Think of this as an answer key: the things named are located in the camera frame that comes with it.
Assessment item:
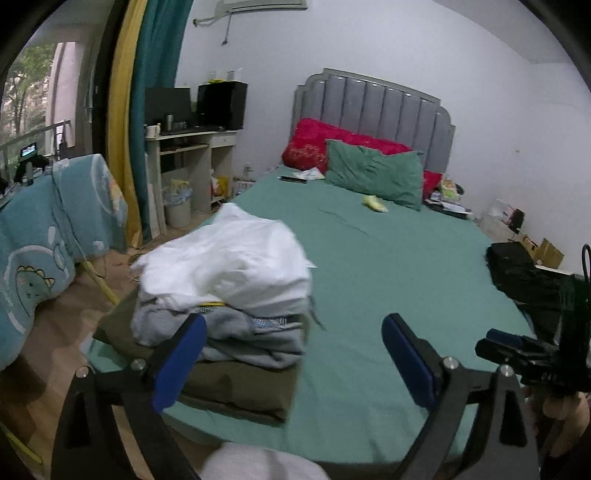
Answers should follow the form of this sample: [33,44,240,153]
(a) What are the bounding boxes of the white shirt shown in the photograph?
[130,202,317,315]

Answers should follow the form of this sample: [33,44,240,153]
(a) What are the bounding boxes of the teal curtain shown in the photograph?
[128,0,195,241]

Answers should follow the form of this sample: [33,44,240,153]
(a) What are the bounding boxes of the black computer tower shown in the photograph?
[197,81,248,131]

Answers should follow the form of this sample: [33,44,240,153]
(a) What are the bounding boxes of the black folded clothes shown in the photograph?
[485,242,574,329]

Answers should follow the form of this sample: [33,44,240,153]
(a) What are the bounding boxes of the red quilt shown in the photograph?
[281,117,444,197]

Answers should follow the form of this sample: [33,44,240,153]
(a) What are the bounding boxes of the yellow curtain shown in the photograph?
[107,0,148,250]

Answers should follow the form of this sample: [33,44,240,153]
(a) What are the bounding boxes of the yellow stick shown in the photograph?
[82,260,120,306]

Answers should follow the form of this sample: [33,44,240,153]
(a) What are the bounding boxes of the grey padded headboard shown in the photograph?
[291,68,456,172]

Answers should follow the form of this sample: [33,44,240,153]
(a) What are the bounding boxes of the white bin with bag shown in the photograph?
[162,178,194,230]

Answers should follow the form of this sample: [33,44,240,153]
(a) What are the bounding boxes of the bed with green sheet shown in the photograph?
[88,164,539,467]

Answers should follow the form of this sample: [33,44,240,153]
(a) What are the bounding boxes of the black monitor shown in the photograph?
[145,87,193,133]

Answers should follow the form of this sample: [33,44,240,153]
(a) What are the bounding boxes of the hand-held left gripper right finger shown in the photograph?
[381,313,541,480]

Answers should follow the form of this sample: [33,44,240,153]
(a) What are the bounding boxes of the grey printed hoodie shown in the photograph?
[130,299,309,370]

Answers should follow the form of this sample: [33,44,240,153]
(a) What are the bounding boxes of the person's right hand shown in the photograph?
[526,390,591,468]

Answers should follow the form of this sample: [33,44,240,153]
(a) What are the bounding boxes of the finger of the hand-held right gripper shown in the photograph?
[475,328,539,371]

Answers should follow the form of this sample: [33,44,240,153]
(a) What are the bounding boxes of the white cloth at bottom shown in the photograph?
[198,442,329,480]

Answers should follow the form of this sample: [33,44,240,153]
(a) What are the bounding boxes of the olive green folded garment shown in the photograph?
[96,295,297,426]

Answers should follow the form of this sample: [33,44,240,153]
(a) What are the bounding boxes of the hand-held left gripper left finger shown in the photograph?
[51,314,208,480]

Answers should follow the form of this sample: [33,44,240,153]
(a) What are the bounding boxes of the pile of books and papers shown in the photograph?
[424,194,474,219]

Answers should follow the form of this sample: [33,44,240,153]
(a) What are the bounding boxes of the beige computer desk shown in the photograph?
[145,128,239,228]

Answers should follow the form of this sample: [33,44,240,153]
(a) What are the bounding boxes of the blue printed blanket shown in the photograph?
[0,154,129,371]

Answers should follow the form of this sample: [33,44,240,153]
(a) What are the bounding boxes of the green pillow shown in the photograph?
[324,139,424,212]

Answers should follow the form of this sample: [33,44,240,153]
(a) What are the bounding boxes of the phone on tripod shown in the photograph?
[13,142,51,185]

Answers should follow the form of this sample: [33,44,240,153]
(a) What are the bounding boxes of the white air conditioner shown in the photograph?
[214,0,310,13]

